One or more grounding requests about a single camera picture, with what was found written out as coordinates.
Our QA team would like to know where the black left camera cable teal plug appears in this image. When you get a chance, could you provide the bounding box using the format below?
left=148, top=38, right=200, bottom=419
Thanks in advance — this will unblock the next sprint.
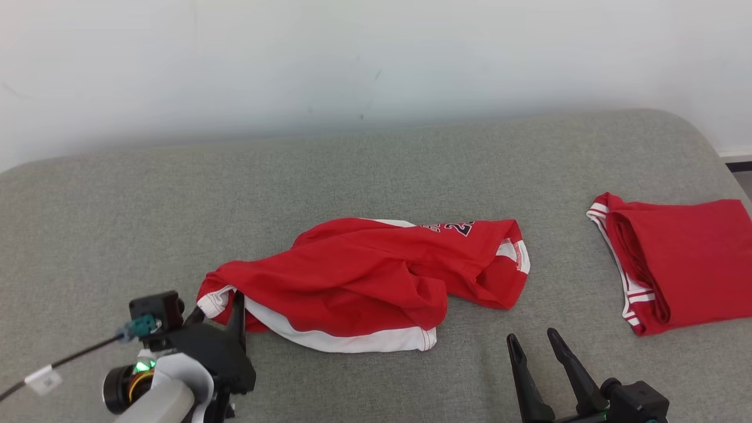
left=0, top=315, right=163, bottom=404

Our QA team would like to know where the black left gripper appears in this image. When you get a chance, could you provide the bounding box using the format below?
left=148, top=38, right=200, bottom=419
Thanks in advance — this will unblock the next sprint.
left=147, top=290, right=257, bottom=423

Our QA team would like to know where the dark wall baseboard strip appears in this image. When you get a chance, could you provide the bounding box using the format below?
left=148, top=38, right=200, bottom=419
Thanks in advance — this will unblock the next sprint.
left=719, top=151, right=752, bottom=173

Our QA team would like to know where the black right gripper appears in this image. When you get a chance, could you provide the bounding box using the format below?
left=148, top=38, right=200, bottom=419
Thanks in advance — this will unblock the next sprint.
left=506, top=327, right=612, bottom=423

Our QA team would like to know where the red jersey with white sleeves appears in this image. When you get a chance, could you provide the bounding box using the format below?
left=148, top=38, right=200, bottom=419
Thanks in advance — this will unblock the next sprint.
left=586, top=192, right=752, bottom=337

